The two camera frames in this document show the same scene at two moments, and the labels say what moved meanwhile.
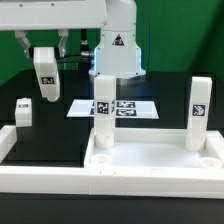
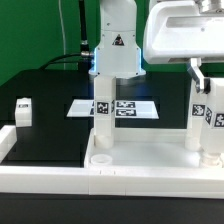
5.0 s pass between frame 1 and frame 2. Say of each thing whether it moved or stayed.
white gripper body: moved
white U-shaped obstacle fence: stayed
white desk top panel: stayed
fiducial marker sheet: stayed
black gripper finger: moved
